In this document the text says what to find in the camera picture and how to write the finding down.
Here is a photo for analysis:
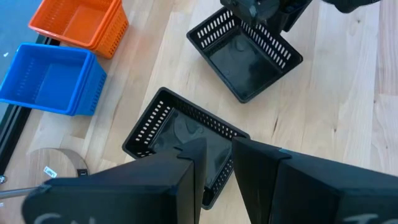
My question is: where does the white cylindrical cup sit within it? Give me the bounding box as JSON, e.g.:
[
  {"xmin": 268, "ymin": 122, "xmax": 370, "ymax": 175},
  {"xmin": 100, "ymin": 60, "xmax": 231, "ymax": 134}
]
[{"xmin": 0, "ymin": 147, "xmax": 90, "ymax": 200}]

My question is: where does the orange plastic basket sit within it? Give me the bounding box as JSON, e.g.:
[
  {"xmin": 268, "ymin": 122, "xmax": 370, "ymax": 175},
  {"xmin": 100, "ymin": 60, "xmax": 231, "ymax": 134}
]
[
  {"xmin": 28, "ymin": 0, "xmax": 122, "ymax": 47},
  {"xmin": 28, "ymin": 0, "xmax": 130, "ymax": 60}
]

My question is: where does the black plastic basket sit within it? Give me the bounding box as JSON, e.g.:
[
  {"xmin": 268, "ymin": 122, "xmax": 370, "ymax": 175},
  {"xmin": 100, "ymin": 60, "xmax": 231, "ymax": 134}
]
[
  {"xmin": 122, "ymin": 86, "xmax": 251, "ymax": 210},
  {"xmin": 186, "ymin": 6, "xmax": 304, "ymax": 104}
]

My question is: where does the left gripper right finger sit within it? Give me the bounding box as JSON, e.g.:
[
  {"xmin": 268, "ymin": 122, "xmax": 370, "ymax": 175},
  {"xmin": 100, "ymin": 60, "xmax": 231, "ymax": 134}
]
[{"xmin": 232, "ymin": 137, "xmax": 398, "ymax": 224}]

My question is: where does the blue plastic basket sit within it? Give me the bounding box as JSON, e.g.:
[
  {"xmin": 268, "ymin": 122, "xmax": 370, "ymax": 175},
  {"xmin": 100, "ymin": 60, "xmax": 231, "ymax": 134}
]
[
  {"xmin": 0, "ymin": 42, "xmax": 94, "ymax": 113},
  {"xmin": 0, "ymin": 46, "xmax": 108, "ymax": 116}
]

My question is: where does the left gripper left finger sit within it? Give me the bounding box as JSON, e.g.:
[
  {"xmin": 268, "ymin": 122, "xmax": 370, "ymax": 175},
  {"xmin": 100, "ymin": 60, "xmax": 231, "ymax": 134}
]
[{"xmin": 24, "ymin": 138, "xmax": 208, "ymax": 224}]

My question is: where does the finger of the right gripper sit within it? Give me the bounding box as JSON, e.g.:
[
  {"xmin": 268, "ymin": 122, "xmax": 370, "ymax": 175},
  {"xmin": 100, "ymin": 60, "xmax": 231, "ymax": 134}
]
[
  {"xmin": 220, "ymin": 0, "xmax": 280, "ymax": 27},
  {"xmin": 273, "ymin": 0, "xmax": 313, "ymax": 34}
]

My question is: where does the black aluminium table frame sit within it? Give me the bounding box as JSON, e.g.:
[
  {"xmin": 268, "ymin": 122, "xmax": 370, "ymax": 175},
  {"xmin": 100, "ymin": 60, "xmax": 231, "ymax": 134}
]
[{"xmin": 0, "ymin": 35, "xmax": 62, "ymax": 175}]

